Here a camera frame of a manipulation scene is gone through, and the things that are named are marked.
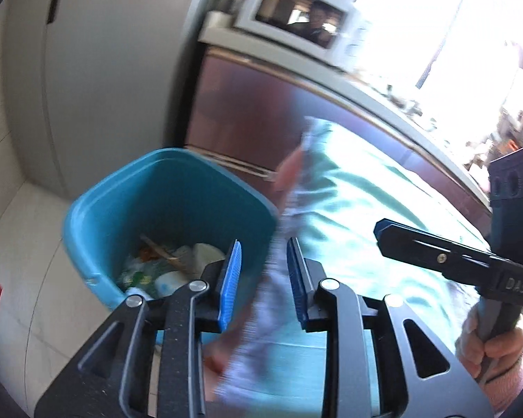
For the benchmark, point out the blue plastic trash bin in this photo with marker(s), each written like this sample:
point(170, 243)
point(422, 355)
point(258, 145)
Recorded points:
point(165, 196)

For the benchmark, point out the white kitchen counter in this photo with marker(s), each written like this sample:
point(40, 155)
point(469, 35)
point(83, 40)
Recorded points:
point(375, 100)

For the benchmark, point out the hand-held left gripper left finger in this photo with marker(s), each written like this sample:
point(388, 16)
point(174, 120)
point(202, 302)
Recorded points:
point(230, 287)

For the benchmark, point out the kitchen window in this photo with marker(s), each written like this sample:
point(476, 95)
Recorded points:
point(422, 21)

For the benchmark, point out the white microwave oven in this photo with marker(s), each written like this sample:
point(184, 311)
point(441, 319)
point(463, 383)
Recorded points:
point(300, 21)

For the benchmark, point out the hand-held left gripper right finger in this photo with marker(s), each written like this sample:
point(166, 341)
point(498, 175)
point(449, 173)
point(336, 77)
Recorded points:
point(298, 287)

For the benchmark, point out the dark red base cabinets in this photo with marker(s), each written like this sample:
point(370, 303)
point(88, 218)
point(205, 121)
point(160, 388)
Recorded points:
point(252, 113)

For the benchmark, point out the grey refrigerator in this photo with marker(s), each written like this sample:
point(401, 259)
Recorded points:
point(113, 74)

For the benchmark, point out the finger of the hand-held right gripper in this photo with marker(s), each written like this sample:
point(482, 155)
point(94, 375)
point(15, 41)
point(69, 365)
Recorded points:
point(427, 250)

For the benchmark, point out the person's right hand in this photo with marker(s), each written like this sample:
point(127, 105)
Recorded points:
point(505, 348)

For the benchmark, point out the teal printed tablecloth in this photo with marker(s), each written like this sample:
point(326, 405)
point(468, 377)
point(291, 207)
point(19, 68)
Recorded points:
point(366, 200)

